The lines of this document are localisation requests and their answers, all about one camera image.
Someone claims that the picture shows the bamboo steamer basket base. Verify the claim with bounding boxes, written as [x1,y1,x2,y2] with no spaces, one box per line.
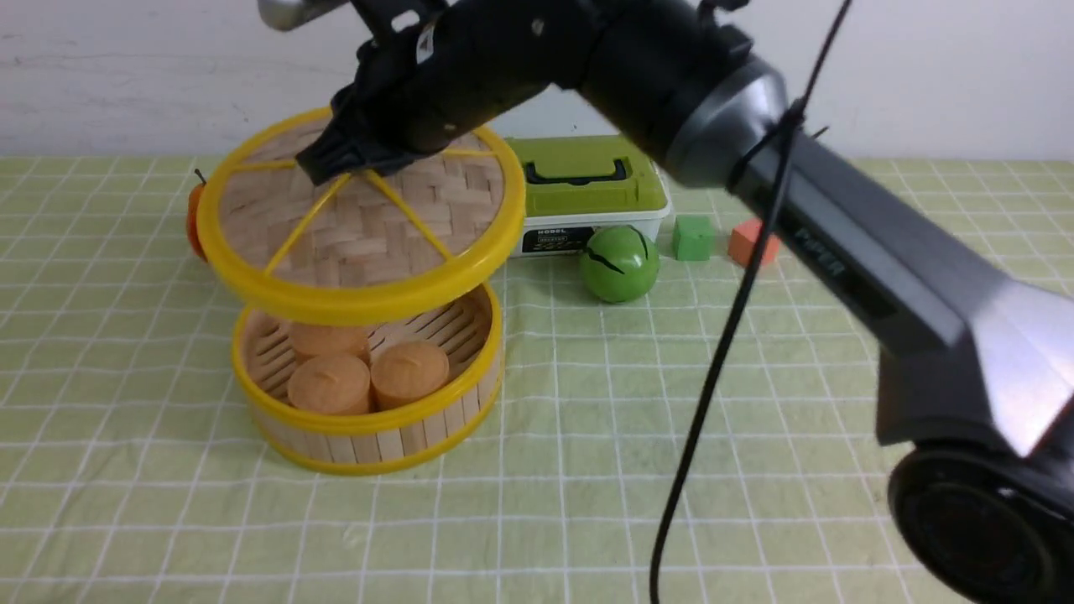
[231,284,503,476]

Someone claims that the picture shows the green checkered tablecloth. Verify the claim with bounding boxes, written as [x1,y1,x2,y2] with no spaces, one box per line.
[0,157,1074,604]

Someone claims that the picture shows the green lidded toy toolbox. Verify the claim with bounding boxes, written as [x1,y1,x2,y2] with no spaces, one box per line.
[507,135,672,258]

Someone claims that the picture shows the orange foam cube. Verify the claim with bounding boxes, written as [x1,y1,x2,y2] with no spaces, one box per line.
[727,218,781,268]

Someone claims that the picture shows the yellow bamboo steamer lid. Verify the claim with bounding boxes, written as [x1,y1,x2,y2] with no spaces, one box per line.
[195,107,525,325]

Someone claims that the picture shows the green toy round fruit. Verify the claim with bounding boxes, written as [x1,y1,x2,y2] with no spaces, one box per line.
[579,225,661,305]

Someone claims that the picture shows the orange toy pear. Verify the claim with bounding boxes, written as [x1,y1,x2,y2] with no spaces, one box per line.
[185,168,207,263]

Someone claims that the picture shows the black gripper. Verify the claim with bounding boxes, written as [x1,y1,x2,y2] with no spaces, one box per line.
[295,1,622,187]

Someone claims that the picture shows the green foam cube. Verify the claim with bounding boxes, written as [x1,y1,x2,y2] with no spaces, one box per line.
[671,214,715,263]

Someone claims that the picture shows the back orange toy bun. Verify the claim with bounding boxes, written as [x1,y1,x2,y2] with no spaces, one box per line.
[289,322,371,366]

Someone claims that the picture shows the black cable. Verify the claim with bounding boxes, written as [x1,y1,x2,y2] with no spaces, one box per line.
[649,0,855,604]

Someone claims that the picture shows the front left orange bun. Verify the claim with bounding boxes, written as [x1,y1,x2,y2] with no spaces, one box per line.
[287,353,373,416]

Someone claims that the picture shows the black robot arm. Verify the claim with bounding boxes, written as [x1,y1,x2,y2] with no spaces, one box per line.
[297,1,1073,603]

